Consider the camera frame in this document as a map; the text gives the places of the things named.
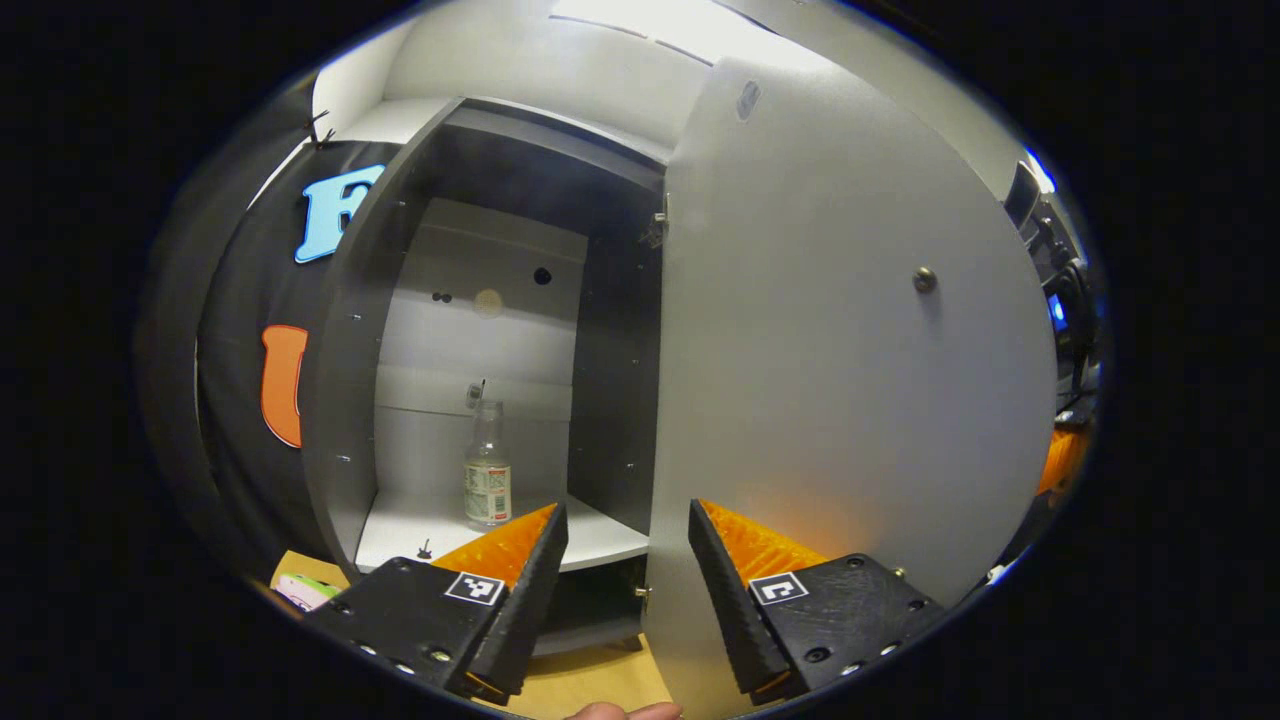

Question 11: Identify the clear glass bottle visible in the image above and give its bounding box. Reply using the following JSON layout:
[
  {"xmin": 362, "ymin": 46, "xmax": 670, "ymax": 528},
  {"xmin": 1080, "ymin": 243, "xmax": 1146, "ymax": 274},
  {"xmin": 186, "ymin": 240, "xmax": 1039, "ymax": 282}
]
[{"xmin": 464, "ymin": 400, "xmax": 514, "ymax": 532}]

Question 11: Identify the long ceiling light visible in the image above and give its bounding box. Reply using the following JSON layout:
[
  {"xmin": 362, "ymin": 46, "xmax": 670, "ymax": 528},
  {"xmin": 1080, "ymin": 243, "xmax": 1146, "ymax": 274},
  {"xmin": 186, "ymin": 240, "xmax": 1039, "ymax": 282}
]
[{"xmin": 550, "ymin": 0, "xmax": 721, "ymax": 51}]

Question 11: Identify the pink and white toy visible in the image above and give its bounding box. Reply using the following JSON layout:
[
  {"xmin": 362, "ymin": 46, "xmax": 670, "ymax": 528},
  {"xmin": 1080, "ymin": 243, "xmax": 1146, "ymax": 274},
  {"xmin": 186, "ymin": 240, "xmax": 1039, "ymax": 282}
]
[{"xmin": 272, "ymin": 572, "xmax": 343, "ymax": 614}]

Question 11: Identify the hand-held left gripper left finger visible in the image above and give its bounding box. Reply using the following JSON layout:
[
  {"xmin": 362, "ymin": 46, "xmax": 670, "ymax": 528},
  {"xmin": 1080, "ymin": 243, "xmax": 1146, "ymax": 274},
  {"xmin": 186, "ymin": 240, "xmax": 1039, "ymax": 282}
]
[{"xmin": 305, "ymin": 502, "xmax": 569, "ymax": 706}]

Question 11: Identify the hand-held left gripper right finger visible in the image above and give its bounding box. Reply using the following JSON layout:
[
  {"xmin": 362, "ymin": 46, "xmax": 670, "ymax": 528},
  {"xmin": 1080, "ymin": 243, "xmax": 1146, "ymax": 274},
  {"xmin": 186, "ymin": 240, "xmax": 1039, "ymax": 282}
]
[{"xmin": 688, "ymin": 498, "xmax": 946, "ymax": 701}]

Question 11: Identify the grey cabinet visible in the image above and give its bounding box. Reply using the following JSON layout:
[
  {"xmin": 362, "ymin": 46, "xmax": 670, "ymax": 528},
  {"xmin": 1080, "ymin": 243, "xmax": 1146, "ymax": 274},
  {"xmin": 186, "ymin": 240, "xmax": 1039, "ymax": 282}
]
[{"xmin": 298, "ymin": 95, "xmax": 669, "ymax": 656}]

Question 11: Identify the black backdrop cloth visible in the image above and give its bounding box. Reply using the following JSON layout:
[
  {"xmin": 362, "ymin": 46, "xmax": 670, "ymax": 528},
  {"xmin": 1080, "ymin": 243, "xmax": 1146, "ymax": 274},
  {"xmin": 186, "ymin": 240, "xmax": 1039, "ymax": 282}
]
[{"xmin": 140, "ymin": 85, "xmax": 401, "ymax": 591}]

